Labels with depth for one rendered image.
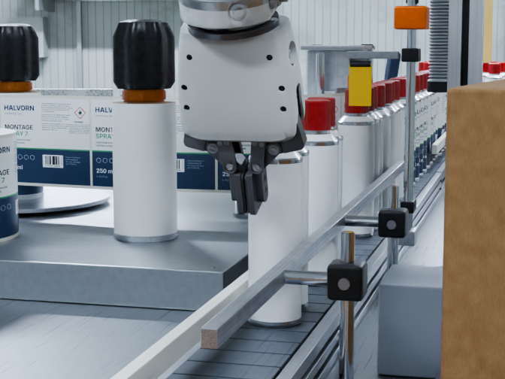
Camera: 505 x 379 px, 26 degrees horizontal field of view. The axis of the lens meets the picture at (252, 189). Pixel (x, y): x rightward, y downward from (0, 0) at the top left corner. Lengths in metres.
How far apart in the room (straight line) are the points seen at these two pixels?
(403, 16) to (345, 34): 8.41
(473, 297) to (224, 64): 0.31
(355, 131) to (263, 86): 0.62
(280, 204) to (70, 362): 0.27
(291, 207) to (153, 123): 0.48
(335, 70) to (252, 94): 1.05
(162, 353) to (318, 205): 0.40
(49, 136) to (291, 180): 0.82
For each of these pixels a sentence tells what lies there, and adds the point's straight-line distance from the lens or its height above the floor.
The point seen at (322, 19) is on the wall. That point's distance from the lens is 9.85.
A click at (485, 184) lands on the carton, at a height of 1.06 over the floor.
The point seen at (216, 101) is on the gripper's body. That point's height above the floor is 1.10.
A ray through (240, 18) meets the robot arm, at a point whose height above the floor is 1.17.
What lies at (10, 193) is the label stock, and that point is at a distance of 1.54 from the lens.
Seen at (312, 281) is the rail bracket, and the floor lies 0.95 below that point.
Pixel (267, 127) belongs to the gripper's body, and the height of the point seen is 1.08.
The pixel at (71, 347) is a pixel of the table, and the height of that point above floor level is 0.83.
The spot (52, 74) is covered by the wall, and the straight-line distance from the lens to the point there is 10.10.
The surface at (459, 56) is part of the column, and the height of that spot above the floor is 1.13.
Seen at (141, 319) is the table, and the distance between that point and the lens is 1.28.
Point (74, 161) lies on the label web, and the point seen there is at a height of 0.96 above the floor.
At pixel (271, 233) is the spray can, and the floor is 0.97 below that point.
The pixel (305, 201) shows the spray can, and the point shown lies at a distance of 1.10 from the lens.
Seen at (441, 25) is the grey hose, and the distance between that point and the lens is 1.65.
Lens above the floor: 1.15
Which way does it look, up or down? 8 degrees down
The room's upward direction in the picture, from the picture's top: straight up
